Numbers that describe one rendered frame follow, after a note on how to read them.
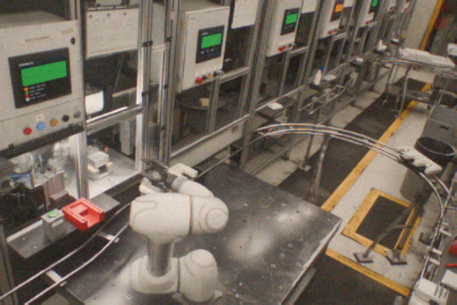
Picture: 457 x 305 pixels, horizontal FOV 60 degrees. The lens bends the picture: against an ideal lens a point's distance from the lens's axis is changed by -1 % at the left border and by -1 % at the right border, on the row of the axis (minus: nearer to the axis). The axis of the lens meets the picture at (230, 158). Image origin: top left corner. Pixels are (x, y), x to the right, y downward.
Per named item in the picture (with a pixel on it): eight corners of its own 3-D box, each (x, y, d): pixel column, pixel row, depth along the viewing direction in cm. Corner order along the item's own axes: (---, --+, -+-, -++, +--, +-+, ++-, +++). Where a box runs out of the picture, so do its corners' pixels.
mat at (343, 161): (321, 222, 369) (322, 221, 368) (267, 195, 394) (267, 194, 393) (432, 84, 808) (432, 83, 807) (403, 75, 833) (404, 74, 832)
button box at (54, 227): (51, 241, 180) (49, 222, 174) (41, 233, 183) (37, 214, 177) (66, 233, 186) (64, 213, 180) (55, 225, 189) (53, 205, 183)
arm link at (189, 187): (184, 177, 189) (172, 201, 188) (211, 191, 182) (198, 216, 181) (195, 181, 198) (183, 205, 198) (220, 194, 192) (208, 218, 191)
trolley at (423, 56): (380, 108, 647) (401, 49, 598) (379, 96, 694) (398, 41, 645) (437, 121, 632) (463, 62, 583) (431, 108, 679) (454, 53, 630)
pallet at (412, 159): (391, 156, 328) (395, 145, 323) (403, 154, 334) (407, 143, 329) (424, 180, 301) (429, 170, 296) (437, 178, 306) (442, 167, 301)
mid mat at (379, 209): (401, 263, 335) (401, 263, 334) (339, 233, 358) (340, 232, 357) (423, 209, 410) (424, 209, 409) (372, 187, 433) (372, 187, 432)
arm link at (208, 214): (224, 192, 145) (187, 192, 142) (235, 199, 127) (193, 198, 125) (223, 228, 145) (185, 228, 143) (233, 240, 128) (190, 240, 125)
